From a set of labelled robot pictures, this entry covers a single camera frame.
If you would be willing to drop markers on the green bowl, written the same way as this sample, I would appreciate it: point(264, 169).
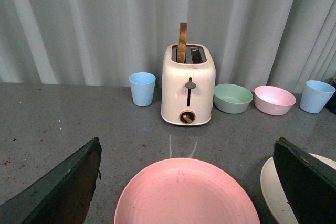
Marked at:
point(231, 98)

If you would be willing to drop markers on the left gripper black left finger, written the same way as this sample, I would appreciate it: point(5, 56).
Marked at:
point(63, 195)

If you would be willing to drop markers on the cream white plate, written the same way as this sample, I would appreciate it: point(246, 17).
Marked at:
point(274, 194)

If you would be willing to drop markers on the bread slice in toaster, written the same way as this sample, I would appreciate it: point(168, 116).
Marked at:
point(181, 48)

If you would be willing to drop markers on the dark blue saucepan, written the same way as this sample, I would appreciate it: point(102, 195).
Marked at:
point(331, 104)

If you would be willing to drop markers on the grey curtain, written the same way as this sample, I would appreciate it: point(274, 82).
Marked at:
point(282, 43)

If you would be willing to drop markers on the pink plate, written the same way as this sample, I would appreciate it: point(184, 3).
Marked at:
point(184, 190)

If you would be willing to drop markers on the pink bowl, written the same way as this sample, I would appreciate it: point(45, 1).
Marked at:
point(273, 100)

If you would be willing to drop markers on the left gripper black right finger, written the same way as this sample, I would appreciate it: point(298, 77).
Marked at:
point(308, 183)

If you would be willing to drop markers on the light blue cup right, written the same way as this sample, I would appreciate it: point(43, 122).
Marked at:
point(315, 96)

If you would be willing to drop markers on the cream white toaster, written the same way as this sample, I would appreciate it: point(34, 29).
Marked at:
point(188, 88)

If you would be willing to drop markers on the light blue cup left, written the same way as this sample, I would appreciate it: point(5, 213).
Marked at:
point(142, 88)

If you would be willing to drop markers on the light blue cup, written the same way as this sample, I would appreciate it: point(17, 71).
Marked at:
point(142, 88)
point(315, 96)

